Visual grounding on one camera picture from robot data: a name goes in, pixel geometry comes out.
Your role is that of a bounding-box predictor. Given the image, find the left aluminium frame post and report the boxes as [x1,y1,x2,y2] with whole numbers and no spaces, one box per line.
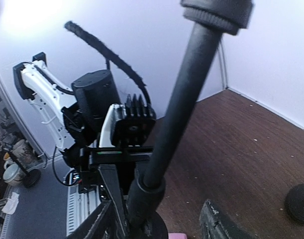
[217,41,229,90]

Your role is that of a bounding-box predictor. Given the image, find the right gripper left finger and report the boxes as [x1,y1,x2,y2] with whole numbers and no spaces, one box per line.
[66,200,114,239]

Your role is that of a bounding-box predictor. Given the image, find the black microphone stand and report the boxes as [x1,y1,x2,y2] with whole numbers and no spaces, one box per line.
[101,0,256,239]
[284,184,304,224]

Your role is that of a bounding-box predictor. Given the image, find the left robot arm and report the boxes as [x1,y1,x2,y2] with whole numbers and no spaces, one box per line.
[13,53,168,239]

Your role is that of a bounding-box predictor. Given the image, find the pink microphone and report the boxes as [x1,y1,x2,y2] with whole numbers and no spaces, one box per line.
[168,233,187,239]

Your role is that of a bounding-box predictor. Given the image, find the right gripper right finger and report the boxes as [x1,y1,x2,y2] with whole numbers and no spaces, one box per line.
[199,199,253,239]

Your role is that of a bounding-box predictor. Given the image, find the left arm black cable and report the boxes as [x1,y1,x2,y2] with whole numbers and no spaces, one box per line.
[64,20,152,105]

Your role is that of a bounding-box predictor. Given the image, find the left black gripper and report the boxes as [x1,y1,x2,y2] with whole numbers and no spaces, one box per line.
[78,146,153,239]

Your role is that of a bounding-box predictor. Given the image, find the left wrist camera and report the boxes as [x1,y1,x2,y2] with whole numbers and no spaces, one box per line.
[98,94,156,148]

